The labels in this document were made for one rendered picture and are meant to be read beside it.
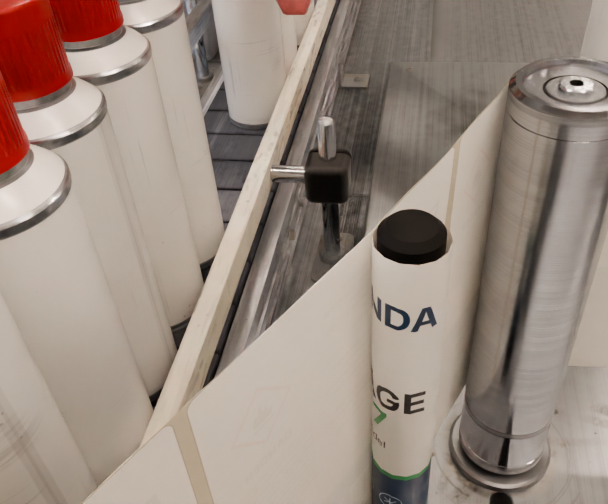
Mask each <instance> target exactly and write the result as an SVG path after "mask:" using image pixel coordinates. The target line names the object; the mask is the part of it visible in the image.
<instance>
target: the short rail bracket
mask: <svg viewBox="0 0 608 504"><path fill-rule="evenodd" d="M317 135H318V148H313V149H311V150H310V152H309V154H308V157H307V160H306V164H305V167H304V181H305V193H306V199H307V200H308V201H309V202H312V203H322V215H323V231H324V247H325V253H326V254H327V255H329V256H336V255H338V254H339V253H340V227H339V204H344V203H346V202H347V201H348V199H349V195H350V190H351V185H352V154H351V152H350V151H349V150H348V149H343V148H336V133H335V120H334V118H333V117H331V116H329V115H323V116H321V117H320V118H319V119H318V120H317Z"/></svg>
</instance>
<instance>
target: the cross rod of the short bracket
mask: <svg viewBox="0 0 608 504"><path fill-rule="evenodd" d="M304 167H305V166H295V165H272V166H271V169H270V179H271V181H272V182H277V183H302V184H305V181H304Z"/></svg>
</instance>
